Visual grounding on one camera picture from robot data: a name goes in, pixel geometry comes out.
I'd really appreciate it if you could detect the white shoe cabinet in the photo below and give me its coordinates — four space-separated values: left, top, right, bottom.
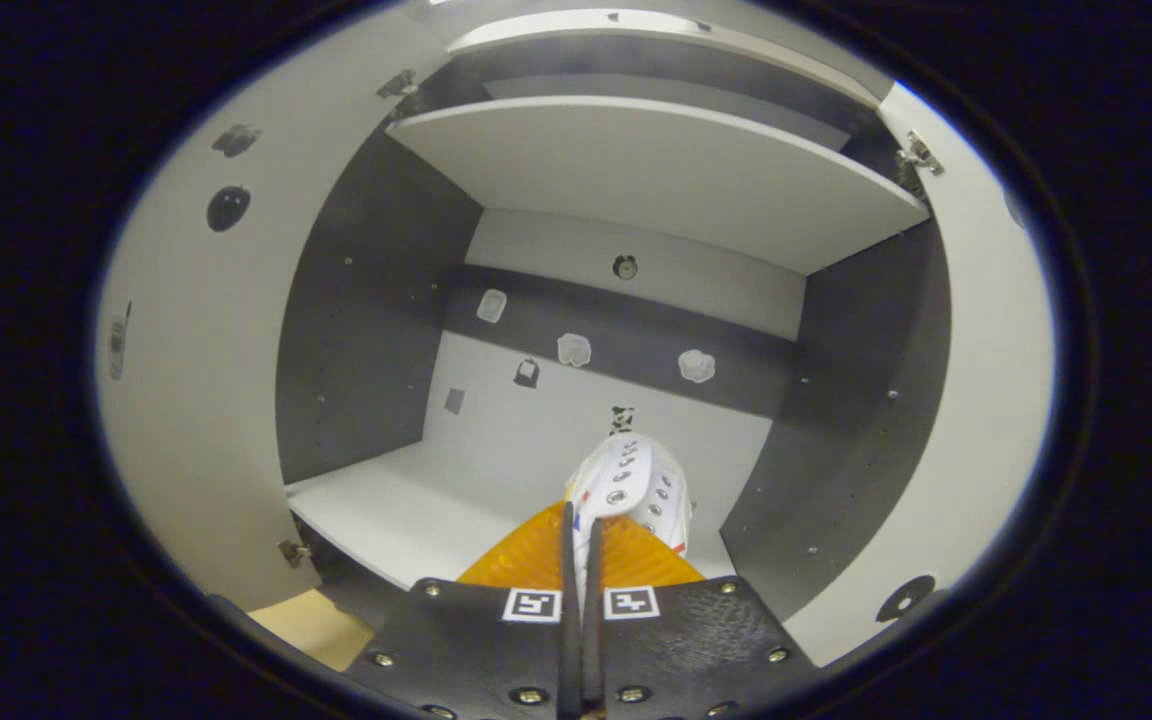
96 0 1057 671

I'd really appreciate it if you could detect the white cabinet drawer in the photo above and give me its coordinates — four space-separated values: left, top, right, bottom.
446 8 892 101

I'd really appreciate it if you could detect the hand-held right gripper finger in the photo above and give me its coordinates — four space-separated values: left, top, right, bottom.
583 512 823 720
346 500 583 720

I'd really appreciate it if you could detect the white canvas shoe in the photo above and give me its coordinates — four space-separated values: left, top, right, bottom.
566 432 694 561

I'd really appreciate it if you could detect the white cabinet door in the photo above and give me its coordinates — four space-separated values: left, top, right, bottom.
781 80 1057 669
96 10 457 611

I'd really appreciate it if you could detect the white cabinet shelf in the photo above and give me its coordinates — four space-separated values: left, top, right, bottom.
286 440 737 591
386 95 932 276

